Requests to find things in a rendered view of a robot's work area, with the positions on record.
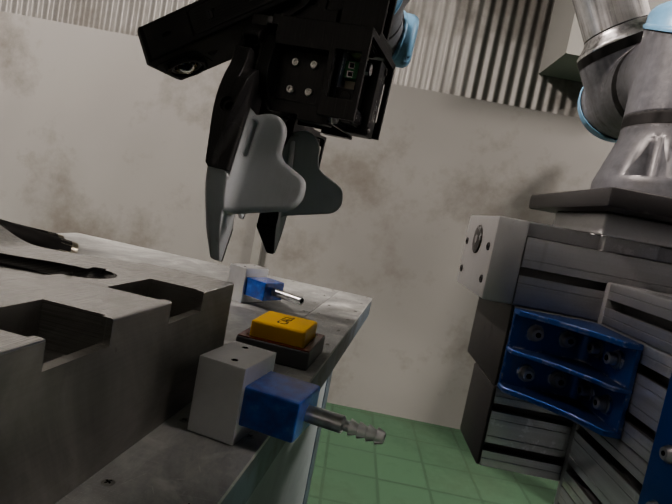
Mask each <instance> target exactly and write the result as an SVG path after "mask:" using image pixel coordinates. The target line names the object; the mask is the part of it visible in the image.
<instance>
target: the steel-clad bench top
mask: <svg viewBox="0 0 672 504"><path fill-rule="evenodd" d="M57 234H60V235H63V236H64V239H66V240H70V241H73V242H76V243H78V245H79V248H78V252H77V254H83V255H89V256H95V257H101V258H107V259H113V260H118V261H124V262H129V263H133V264H136V263H148V264H153V265H157V266H162V267H166V268H170V269H175V270H179V271H184V272H188V273H193V274H197V275H201V276H206V277H210V278H215V279H219V280H223V281H228V277H229V271H230V266H225V265H221V264H216V263H212V262H207V261H203V260H198V259H194V258H189V257H185V256H180V255H176V254H171V253H167V252H162V251H158V250H153V249H148V248H144V247H139V246H135V245H130V244H126V243H121V242H117V241H112V240H108V239H103V238H99V237H94V236H90V235H85V234H81V233H57ZM268 278H271V279H274V280H277V281H280V282H283V283H284V288H283V291H285V292H288V293H291V294H294V295H297V296H300V297H303V298H304V303H303V304H302V305H298V304H295V303H292V302H289V301H286V300H284V299H281V300H273V301H262V302H247V303H240V302H237V301H234V300H232V299H231V304H230V310H229V315H228V321H227V327H226V333H225V338H224V344H223V346H224V345H226V344H229V343H231V342H234V341H236V337H237V335H238V334H239V333H241V332H243V331H244V330H246V329H248V328H250V327H251V323H252V320H254V319H255V318H257V317H259V316H261V315H263V314H265V313H267V312H268V311H274V312H278V313H282V314H286V315H291V316H295V317H299V318H304V319H308V320H312V321H316V322H317V329H316V333H318V334H322V335H325V340H324V345H323V350H322V352H321V354H320V355H319V356H318V357H317V358H316V359H315V361H314V362H313V363H312V364H311V365H310V367H309V368H308V369H307V370H306V371H304V370H300V369H296V368H292V367H288V366H284V365H280V364H276V363H275V364H274V369H273V372H276V373H280V374H283V375H286V376H290V377H293V378H296V379H299V380H303V381H306V382H309V383H311V381H312V380H313V379H314V377H315V376H316V375H317V373H318V372H319V371H320V369H321V368H322V367H323V365H324V364H325V363H326V361H327V360H328V358H329V357H330V356H331V354H332V353H333V352H334V350H335V349H336V348H337V346H338V345H339V344H340V342H341V341H342V340H343V338H344V337H345V336H346V334H347V333H348V332H349V330H350V329H351V328H352V326H353V325H354V324H355V322H356V321H357V319H358V318H359V317H360V315H361V314H362V313H363V311H364V310H365V309H366V307H367V306H368V305H369V303H370V302H371V301H372V298H370V297H366V296H361V295H357V294H352V293H348V292H343V291H338V290H334V289H329V288H325V287H320V286H316V285H311V284H307V283H302V282H298V281H293V280H289V279H284V278H280V277H275V276H271V275H268ZM191 404H192V402H190V403H189V404H188V405H186V406H185V407H184V408H182V409H181V410H180V411H178V412H177V413H176V414H174V415H173V416H172V417H170V418H169V419H168V420H166V421H165V422H164V423H162V424H161V425H160V426H158V427H157V428H156V429H154V430H153V431H152V432H150V433H149V434H148V435H146V436H145V437H144V438H142V439H141V440H140V441H138V442H137V443H136V444H134V445H133V446H132V447H130V448H129V449H127V450H126V451H125V452H123V453H122V454H121V455H119V456H118V457H117V458H115V459H114V460H113V461H111V462H110V463H109V464H107V465H106V466H105V467H103V468H102V469H101V470H99V471H98V472H97V473H95V474H94V475H93V476H91V477H90V478H89V479H87V480H86V481H85V482H83V483H82V484H81V485H79V486H78V487H77V488H75V489H74V490H73V491H71V492H70V493H69V494H67V495H66V496H65V497H63V498H62V499H61V500H59V501H58V502H57V503H55V504H221V502H222V501H223V500H224V498H225V497H226V496H227V494H228V493H229V492H230V490H231V489H232V488H233V486H234V485H235V484H236V482H237V481H238V480H239V478H240V477H241V476H242V474H243V473H244V471H245V470H246V469H247V467H248V466H249V465H250V463H251V462H252V461H253V459H254V458H255V457H256V455H257V454H258V453H259V451H260V450H261V449H262V447H263V446H264V445H265V443H266V442H267V441H268V439H269V438H270V437H271V436H269V435H266V434H263V433H260V432H258V431H255V430H251V431H250V432H249V433H247V434H246V435H245V436H244V437H242V438H241V439H240V440H239V441H237V442H236V443H235V444H234V445H229V444H226V443H223V442H220V441H217V440H215V439H212V438H209V437H206V436H204V435H201V434H198V433H195V432H192V431H190V430H188V429H187V427H188V421H189V415H190V410H191Z"/></svg>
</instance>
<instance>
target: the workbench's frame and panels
mask: <svg viewBox="0 0 672 504"><path fill-rule="evenodd" d="M371 302H372V301H371ZM371 302H370V303H369V305H368V306H367V307H366V309H365V310H364V311H363V313H362V314H361V315H360V317H359V318H358V319H357V321H356V322H355V324H354V325H353V326H352V328H351V329H350V330H349V332H348V333H347V334H346V336H345V337H344V338H343V340H342V341H341V342H340V344H339V345H338V346H337V348H336V349H335V350H334V352H333V353H332V354H331V356H330V357H329V358H328V360H327V361H326V363H325V364H324V365H323V367H322V368H321V369H320V371H319V372H318V373H317V375H316V376H315V377H314V379H313V380H312V381H311V383H313V384H316V385H319V386H320V392H319V397H318V403H317V407H319V408H323V409H325V408H326V403H327V398H328V393H329V388H330V383H331V377H332V372H333V369H334V368H335V366H336V365H337V363H338V361H339V360H340V358H341V357H342V355H343V354H344V352H345V351H346V349H347V348H348V346H349V345H350V343H351V342H352V340H353V339H354V337H355V335H356V334H357V332H358V331H359V329H360V328H361V326H362V325H363V323H364V322H365V320H366V319H367V317H368V316H369V312H370V307H371ZM320 434H321V427H318V426H315V425H312V424H310V425H309V426H308V427H307V428H306V429H305V430H304V431H303V432H302V433H301V435H300V436H299V437H298V438H297V439H296V440H295V441H294V442H293V443H289V442H286V441H284V440H281V439H278V438H275V437H272V436H271V437H270V438H269V439H268V441H267V442H266V443H265V445H264V446H263V447H262V449H261V450H260V451H259V453H258V454H257V455H256V457H255V458H254V459H253V461H252V462H251V463H250V465H249V466H248V467H247V469H246V470H245V471H244V473H243V474H242V476H241V477H240V478H239V480H238V481H237V482H236V484H235V485H234V486H233V488H232V489H231V490H230V492H229V493H228V494H227V496H226V497H225V498H224V500H223V501H222V502H221V504H307V500H308V495H309V490H310V484H311V479H312V474H313V469H314V464H315V459H316V454H317V449H318V444H319V439H320Z"/></svg>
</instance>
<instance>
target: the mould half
mask: <svg viewBox="0 0 672 504"><path fill-rule="evenodd" d="M0 253H4V254H10V255H15V256H21V257H28V258H34V259H41V260H47V261H52V262H58V263H63V264H68V265H73V266H77V267H82V268H86V269H89V268H92V267H98V268H103V269H106V270H105V271H109V272H112V273H114V274H115V275H116V277H115V278H109V279H93V278H83V277H76V276H71V275H66V274H51V275H47V274H43V273H38V272H33V271H29V270H23V269H18V268H12V267H7V266H1V265H0V307H5V306H10V305H15V304H21V303H26V302H31V301H36V300H41V299H44V300H48V301H52V302H56V303H60V304H64V305H68V306H72V307H76V308H80V309H84V310H88V311H92V312H96V313H100V314H104V315H105V316H104V317H108V318H112V319H113V326H112V332H111V339H110V345H109V347H106V348H104V349H101V350H98V351H96V352H93V353H90V354H88V355H85V356H82V357H80V358H77V359H75V360H72V361H69V362H67V363H64V364H61V365H59V366H56V367H54V368H51V369H48V370H46V371H43V372H42V365H43V359H44V352H45V345H46V339H44V338H41V337H37V336H34V335H33V336H29V337H26V336H23V335H19V334H15V333H11V332H7V331H4V330H0V504H55V503H57V502H58V501H59V500H61V499H62V498H63V497H65V496H66V495H67V494H69V493H70V492H71V491H73V490H74V489H75V488H77V487H78V486H79V485H81V484H82V483H83V482H85V481H86V480H87V479H89V478H90V477H91V476H93V475H94V474H95V473H97V472H98V471H99V470H101V469H102V468H103V467H105V466H106V465H107V464H109V463H110V462H111V461H113V460H114V459H115V458H117V457H118V456H119V455H121V454H122V453H123V452H125V451H126V450H127V449H129V448H130V447H132V446H133V445H134V444H136V443H137V442H138V441H140V440H141V439H142V438H144V437H145V436H146V435H148V434H149V433H150V432H152V431H153V430H154V429H156V428H157V427H158V426H160V425H161V424H162V423H164V422H165V421H166V420H168V419H169V418H170V417H172V416H173V415H174V414H176V413H177V412H178V411H180V410H181V409H182V408H184V407H185V406H186V405H188V404H189V403H190V402H192V398H193V392H194V386H195V380H196V375H197V369H198V363H199V357H200V355H202V354H204V353H206V352H209V351H211V350H214V349H216V348H219V347H221V346H223V344H224V338H225V333H226V327H227V321H228V315H229V310H230V304H231V298H232V293H233V287H234V283H232V282H228V281H223V280H219V279H215V278H210V277H206V276H201V275H197V274H193V273H188V272H184V271H179V270H175V269H170V268H166V267H162V266H157V265H153V264H148V263H136V264H133V263H129V262H124V261H118V260H113V259H107V258H101V257H95V256H89V255H83V254H76V253H70V252H64V251H59V250H54V249H49V248H44V247H39V246H36V245H33V244H30V243H28V242H26V241H24V240H22V239H20V238H18V237H17V236H15V235H14V234H12V233H11V232H9V231H8V230H7V229H5V228H4V227H3V226H1V225H0ZM146 279H155V280H159V281H163V282H168V283H172V284H176V285H181V286H185V287H189V288H194V289H198V291H202V292H204V296H203V301H202V307H201V312H198V313H196V314H193V315H190V316H188V317H185V318H182V319H180V320H177V321H175V322H172V323H169V317H170V311H171V305H172V302H171V301H168V300H164V299H162V300H159V299H154V298H150V297H146V296H142V295H138V294H134V293H129V292H125V291H121V290H117V289H113V288H108V287H109V286H114V285H120V284H125V283H130V282H135V281H140V280H146ZM168 323H169V324H168Z"/></svg>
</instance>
